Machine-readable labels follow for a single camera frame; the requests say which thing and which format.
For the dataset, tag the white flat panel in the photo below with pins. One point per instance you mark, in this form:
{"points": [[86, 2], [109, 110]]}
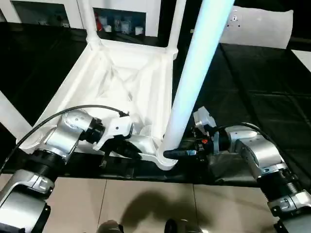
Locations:
{"points": [[257, 26]]}

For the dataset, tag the white sheet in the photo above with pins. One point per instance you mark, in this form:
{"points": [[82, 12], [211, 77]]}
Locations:
{"points": [[303, 58]]}

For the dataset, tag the black work mat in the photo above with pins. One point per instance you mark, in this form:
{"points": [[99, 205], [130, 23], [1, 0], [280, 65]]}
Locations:
{"points": [[262, 97]]}

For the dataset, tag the white glass-door cabinet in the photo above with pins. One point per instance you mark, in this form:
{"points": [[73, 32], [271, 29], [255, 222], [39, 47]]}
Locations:
{"points": [[73, 12]]}

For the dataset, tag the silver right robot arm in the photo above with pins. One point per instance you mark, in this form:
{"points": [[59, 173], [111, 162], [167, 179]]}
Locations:
{"points": [[262, 160]]}

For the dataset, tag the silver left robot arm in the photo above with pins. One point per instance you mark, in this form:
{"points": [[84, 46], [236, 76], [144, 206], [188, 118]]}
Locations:
{"points": [[53, 150]]}

